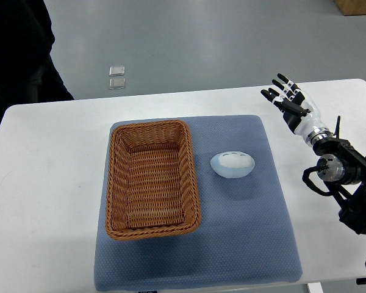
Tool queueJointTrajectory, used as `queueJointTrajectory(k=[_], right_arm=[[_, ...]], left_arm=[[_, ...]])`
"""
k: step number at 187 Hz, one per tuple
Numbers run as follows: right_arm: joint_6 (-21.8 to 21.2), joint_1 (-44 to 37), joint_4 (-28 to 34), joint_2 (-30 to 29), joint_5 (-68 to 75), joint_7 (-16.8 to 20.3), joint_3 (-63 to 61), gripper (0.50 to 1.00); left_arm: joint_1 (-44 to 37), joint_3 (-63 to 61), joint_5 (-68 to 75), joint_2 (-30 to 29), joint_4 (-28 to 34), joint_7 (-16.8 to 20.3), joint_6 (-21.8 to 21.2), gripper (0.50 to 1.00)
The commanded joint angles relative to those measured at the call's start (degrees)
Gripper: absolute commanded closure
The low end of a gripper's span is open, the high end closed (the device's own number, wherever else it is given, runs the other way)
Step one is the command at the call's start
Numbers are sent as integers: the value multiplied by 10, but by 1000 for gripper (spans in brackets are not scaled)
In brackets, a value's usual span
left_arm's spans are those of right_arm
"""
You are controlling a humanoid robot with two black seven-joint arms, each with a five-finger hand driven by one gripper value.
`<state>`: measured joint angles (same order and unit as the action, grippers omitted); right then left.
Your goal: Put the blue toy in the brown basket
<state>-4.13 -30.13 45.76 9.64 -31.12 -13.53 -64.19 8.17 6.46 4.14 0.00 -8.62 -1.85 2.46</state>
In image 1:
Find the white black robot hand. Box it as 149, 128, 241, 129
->
260, 73, 331, 147

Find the blue plush toy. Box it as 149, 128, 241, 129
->
210, 151, 256, 179

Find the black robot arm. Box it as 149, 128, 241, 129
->
302, 117, 366, 234

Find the brown wicker basket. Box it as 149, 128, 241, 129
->
105, 120, 201, 241

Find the brown cardboard box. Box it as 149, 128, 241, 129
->
334, 0, 366, 16

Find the blue padded mat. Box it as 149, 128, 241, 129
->
94, 115, 303, 291

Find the upper metal floor plate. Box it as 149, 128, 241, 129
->
109, 65, 125, 76

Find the person in black clothes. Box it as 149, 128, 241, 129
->
0, 1, 74, 124

